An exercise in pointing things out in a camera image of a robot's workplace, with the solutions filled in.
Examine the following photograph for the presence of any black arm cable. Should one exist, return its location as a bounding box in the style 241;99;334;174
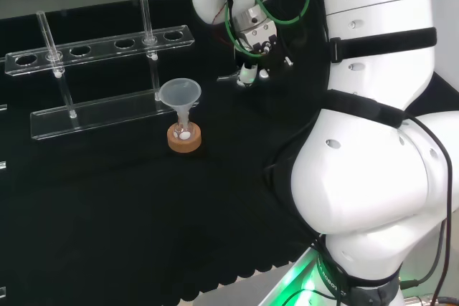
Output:
399;114;453;306

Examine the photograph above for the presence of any cork ring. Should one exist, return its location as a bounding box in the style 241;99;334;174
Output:
166;123;203;155

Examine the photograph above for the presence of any clear acrylic funnel stand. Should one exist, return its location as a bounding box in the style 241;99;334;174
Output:
4;0;197;141

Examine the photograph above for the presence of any translucent plastic funnel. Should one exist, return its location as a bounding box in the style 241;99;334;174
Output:
158;78;202;127

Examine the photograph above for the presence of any small round-bottom glass flask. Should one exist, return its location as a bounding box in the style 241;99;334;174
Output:
173;119;195;141

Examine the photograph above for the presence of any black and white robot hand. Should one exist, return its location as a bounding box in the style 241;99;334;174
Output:
232;24;298;88

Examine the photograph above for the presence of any pale metal base plate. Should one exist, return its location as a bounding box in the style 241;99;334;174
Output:
193;248;340;306

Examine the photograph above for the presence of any black table cloth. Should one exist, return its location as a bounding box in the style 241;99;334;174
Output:
0;0;459;302

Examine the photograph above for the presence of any clear glass weighing funnel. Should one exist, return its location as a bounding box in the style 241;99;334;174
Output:
217;72;242;84

